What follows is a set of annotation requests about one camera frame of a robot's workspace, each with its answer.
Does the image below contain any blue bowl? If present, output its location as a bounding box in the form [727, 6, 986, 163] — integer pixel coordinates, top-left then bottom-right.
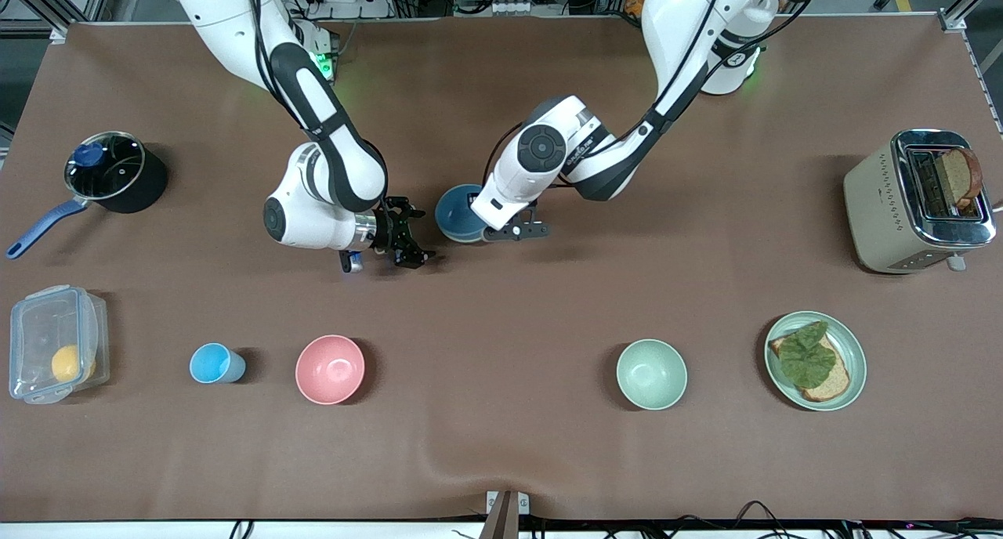
[435, 183, 493, 242]

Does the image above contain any pink bowl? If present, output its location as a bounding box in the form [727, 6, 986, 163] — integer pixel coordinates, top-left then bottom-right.
[295, 335, 366, 406]

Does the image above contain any brown table cover cloth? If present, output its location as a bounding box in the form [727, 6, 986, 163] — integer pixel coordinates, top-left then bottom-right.
[0, 14, 1003, 523]

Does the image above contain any small blue cup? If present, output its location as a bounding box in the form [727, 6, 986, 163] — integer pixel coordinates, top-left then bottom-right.
[190, 343, 246, 385]

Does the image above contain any metal table clamp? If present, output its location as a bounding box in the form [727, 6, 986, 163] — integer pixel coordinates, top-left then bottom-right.
[486, 490, 530, 539]

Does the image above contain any glass lid with blue knob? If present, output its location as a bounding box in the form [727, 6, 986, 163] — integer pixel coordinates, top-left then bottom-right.
[64, 132, 147, 201]

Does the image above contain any green lettuce leaf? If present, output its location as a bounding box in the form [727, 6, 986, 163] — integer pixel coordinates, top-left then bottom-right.
[777, 321, 838, 389]

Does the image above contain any yellow lemon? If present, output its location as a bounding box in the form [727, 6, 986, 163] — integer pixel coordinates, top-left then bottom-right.
[51, 345, 96, 383]

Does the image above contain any clear plastic lidded container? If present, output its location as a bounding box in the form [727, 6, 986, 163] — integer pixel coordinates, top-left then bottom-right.
[9, 285, 110, 405]

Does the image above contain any bread slice under lettuce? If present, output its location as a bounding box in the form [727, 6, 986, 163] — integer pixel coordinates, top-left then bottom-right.
[769, 331, 852, 403]

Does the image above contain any pale green plate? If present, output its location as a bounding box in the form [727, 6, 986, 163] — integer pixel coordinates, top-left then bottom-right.
[764, 311, 867, 411]

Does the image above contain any beige and chrome toaster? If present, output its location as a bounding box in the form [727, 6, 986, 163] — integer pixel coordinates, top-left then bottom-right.
[844, 128, 998, 274]

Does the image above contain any brown toasted bread slice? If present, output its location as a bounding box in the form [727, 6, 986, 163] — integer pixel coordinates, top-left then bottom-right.
[936, 147, 983, 209]

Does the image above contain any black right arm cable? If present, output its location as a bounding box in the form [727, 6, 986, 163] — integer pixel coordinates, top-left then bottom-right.
[244, 0, 310, 132]

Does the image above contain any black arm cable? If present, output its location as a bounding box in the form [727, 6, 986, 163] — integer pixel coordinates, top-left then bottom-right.
[646, 0, 794, 125]
[244, 0, 310, 132]

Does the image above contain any black saucepan with blue handle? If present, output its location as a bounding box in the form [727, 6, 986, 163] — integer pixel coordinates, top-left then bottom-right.
[6, 131, 168, 259]

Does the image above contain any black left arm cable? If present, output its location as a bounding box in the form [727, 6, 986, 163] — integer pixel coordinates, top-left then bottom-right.
[646, 0, 794, 125]

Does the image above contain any black floor cable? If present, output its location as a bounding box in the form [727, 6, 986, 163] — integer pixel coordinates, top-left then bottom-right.
[846, 517, 1003, 535]

